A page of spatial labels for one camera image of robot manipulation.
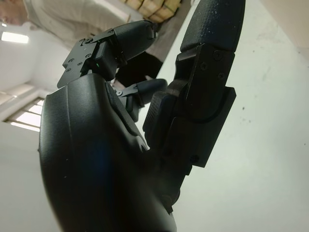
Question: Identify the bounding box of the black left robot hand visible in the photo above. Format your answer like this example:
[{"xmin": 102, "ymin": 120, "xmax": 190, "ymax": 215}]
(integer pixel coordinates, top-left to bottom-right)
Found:
[{"xmin": 38, "ymin": 0, "xmax": 246, "ymax": 232}]

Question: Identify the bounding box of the wooden crate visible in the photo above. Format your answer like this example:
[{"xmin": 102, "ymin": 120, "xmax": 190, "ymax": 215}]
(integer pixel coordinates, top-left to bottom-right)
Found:
[{"xmin": 125, "ymin": 0, "xmax": 187, "ymax": 25}]

